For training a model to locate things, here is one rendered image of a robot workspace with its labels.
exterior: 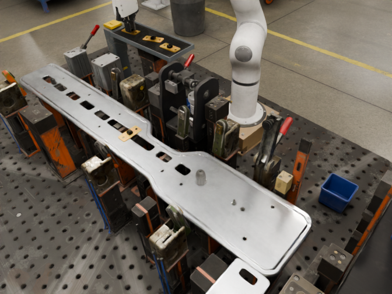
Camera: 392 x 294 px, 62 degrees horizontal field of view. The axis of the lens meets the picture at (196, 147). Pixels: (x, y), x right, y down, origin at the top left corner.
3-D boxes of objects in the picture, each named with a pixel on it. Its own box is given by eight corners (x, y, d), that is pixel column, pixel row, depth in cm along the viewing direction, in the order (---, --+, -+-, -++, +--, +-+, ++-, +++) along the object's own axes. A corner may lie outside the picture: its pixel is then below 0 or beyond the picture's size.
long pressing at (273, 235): (10, 83, 147) (9, 80, 145) (55, 62, 158) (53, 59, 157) (271, 284, 76) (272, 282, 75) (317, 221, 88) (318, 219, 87)
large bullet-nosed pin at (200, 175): (193, 185, 99) (192, 170, 95) (200, 179, 101) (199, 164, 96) (201, 190, 98) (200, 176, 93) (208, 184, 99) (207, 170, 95)
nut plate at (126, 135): (123, 142, 113) (123, 139, 112) (117, 137, 114) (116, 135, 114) (142, 129, 117) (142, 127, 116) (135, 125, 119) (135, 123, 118)
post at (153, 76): (157, 149, 152) (143, 75, 124) (165, 143, 155) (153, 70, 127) (164, 154, 150) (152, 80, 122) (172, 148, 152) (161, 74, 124)
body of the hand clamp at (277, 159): (246, 224, 121) (253, 160, 96) (256, 213, 124) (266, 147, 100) (259, 234, 118) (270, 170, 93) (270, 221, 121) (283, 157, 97)
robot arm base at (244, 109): (238, 94, 161) (240, 62, 148) (270, 109, 152) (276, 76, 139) (213, 113, 152) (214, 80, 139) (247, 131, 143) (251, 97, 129)
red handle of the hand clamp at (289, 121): (255, 158, 95) (284, 113, 95) (257, 160, 97) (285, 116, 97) (268, 165, 93) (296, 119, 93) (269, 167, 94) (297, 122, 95)
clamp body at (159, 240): (155, 293, 105) (136, 237, 81) (180, 266, 111) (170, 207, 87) (174, 312, 100) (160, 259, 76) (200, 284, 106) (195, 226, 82)
